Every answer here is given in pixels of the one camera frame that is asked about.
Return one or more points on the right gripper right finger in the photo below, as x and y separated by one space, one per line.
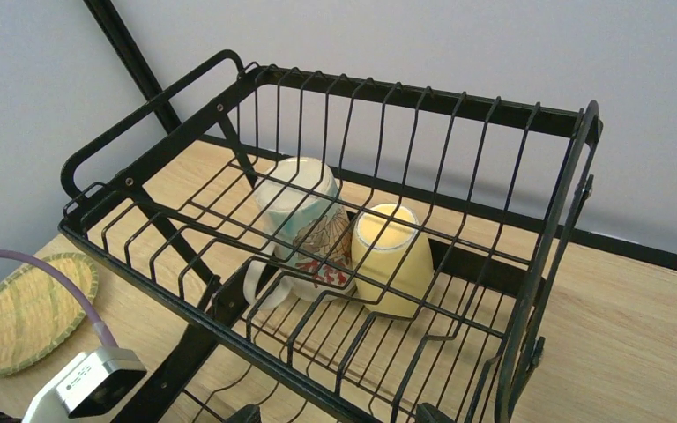
428 413

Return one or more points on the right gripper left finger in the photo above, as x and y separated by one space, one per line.
249 413

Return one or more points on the yellow cup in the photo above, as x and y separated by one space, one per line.
394 260

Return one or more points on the beige patterned mug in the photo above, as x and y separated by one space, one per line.
300 201

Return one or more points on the black wire dish rack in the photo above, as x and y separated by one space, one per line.
165 200

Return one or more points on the woven bamboo coaster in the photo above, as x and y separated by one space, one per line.
37 313

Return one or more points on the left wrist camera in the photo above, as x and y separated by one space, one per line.
90 385

